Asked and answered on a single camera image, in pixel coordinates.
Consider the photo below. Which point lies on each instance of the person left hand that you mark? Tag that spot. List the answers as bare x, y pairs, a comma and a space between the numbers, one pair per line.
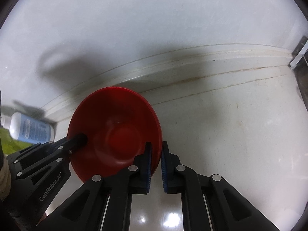
5, 180

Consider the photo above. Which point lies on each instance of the white blue pump bottle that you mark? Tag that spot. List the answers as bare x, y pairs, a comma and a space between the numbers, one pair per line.
26, 129

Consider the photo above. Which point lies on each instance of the red black bowl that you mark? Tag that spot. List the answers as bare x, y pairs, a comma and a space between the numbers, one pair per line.
118, 123

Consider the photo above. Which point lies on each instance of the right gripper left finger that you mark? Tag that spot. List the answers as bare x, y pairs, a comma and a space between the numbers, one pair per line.
103, 203

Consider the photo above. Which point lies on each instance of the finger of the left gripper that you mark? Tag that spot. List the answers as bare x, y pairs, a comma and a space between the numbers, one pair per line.
29, 156
66, 147

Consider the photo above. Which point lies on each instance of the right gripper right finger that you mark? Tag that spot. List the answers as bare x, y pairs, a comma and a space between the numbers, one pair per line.
209, 203

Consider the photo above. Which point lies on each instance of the green dish soap bottle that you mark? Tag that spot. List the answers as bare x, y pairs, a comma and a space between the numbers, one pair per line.
10, 145

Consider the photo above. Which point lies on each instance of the white pot rack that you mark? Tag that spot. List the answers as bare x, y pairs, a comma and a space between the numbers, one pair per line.
299, 52

